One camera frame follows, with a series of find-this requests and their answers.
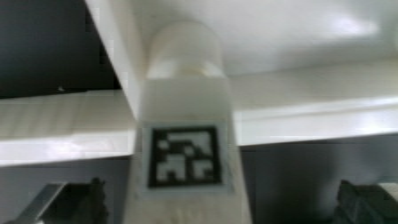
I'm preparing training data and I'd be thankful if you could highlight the white table leg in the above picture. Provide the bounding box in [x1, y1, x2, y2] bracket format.
[123, 22, 253, 224]

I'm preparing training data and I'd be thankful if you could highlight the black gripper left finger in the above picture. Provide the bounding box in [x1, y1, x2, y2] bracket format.
[6, 178, 109, 224]

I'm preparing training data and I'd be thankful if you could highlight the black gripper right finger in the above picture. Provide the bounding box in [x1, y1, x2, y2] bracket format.
[333, 180, 398, 224]

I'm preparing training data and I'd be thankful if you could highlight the white U-shaped fence frame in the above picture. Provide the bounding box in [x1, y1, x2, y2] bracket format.
[0, 90, 398, 167]

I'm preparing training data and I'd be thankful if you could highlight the white square table top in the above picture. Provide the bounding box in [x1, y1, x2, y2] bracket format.
[84, 0, 398, 145]

